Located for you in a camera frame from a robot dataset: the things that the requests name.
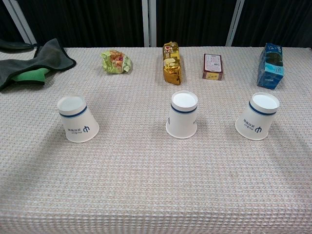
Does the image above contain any blue cookie box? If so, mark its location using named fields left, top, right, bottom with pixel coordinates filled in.
left=256, top=43, right=285, bottom=90

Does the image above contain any green sponge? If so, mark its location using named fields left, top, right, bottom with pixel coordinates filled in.
left=11, top=67, right=51, bottom=85

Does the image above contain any crumpled green snack packet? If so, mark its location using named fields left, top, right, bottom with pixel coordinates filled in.
left=100, top=49, right=133, bottom=74

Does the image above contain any white frame post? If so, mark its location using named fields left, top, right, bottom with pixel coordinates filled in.
left=1, top=0, right=38, bottom=48
left=225, top=0, right=245, bottom=47
left=141, top=0, right=157, bottom=48

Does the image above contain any dark grey cloth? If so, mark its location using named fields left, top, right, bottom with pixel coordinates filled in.
left=0, top=38, right=77, bottom=92

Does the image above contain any white paper cup blue stripe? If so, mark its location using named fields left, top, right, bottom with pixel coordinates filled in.
left=57, top=95, right=100, bottom=144
left=234, top=92, right=280, bottom=141
left=165, top=91, right=198, bottom=139

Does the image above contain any beige woven tablecloth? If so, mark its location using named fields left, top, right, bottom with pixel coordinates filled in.
left=0, top=46, right=312, bottom=234

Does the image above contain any gold biscuit packet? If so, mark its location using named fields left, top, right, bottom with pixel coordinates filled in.
left=162, top=41, right=183, bottom=86

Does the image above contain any small maroon box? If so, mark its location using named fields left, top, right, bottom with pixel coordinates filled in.
left=202, top=53, right=224, bottom=81

